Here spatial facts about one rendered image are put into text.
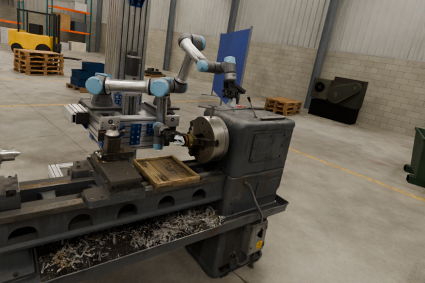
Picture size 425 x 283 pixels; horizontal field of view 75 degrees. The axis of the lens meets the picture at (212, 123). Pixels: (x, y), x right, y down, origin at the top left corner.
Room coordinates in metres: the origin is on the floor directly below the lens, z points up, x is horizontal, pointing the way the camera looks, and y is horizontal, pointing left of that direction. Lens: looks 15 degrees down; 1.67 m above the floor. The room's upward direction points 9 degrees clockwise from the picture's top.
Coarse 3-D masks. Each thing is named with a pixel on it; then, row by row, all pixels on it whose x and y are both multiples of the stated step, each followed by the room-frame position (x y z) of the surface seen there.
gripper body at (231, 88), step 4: (224, 80) 1.85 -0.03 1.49; (228, 80) 1.84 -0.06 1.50; (232, 80) 1.84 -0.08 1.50; (224, 84) 1.85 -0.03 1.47; (228, 84) 1.83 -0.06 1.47; (232, 84) 1.86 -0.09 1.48; (224, 88) 1.84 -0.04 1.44; (228, 88) 1.81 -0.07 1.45; (232, 88) 1.82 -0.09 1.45; (236, 88) 1.87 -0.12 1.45; (228, 92) 1.81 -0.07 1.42; (232, 92) 1.82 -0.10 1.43; (236, 92) 1.84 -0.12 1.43; (224, 96) 1.85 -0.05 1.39; (228, 96) 1.80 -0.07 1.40; (232, 96) 1.81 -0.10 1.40
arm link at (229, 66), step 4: (228, 56) 1.89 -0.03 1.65; (224, 60) 1.91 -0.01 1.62; (228, 60) 1.87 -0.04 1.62; (232, 60) 1.88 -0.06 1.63; (224, 64) 1.89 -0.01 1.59; (228, 64) 1.87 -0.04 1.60; (232, 64) 1.87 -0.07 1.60; (224, 68) 1.89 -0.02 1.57; (228, 68) 1.86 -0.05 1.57; (232, 68) 1.86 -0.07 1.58; (228, 72) 1.85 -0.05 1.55; (232, 72) 1.85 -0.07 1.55
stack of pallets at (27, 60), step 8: (16, 56) 9.05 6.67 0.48; (24, 56) 8.72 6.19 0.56; (32, 56) 8.82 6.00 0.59; (40, 56) 9.05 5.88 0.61; (48, 56) 9.57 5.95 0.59; (56, 56) 9.83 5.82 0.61; (16, 64) 9.02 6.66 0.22; (24, 64) 8.81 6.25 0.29; (32, 64) 9.09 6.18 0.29; (40, 64) 9.36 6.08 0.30; (48, 64) 9.58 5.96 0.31; (56, 64) 9.84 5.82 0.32; (24, 72) 8.94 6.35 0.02; (32, 72) 9.19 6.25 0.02; (40, 72) 9.35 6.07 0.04; (48, 72) 9.71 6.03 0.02; (56, 72) 9.83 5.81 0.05
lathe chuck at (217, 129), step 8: (200, 120) 1.81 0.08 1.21; (208, 120) 1.76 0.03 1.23; (216, 120) 1.80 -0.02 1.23; (200, 128) 1.80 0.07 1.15; (208, 128) 1.74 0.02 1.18; (216, 128) 1.73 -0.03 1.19; (200, 136) 1.85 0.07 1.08; (208, 136) 1.73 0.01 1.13; (216, 136) 1.69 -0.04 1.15; (224, 136) 1.73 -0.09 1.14; (224, 144) 1.72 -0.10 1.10; (200, 152) 1.77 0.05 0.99; (208, 152) 1.71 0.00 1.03; (216, 152) 1.69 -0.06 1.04; (200, 160) 1.76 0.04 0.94; (208, 160) 1.71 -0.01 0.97
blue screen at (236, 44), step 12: (228, 36) 9.16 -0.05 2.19; (240, 36) 7.55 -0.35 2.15; (228, 48) 8.84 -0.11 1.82; (240, 48) 7.32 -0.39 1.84; (216, 60) 10.64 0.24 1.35; (240, 60) 7.10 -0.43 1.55; (240, 72) 6.89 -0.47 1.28; (216, 84) 9.89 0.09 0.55; (240, 84) 6.65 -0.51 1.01; (216, 96) 10.68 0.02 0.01
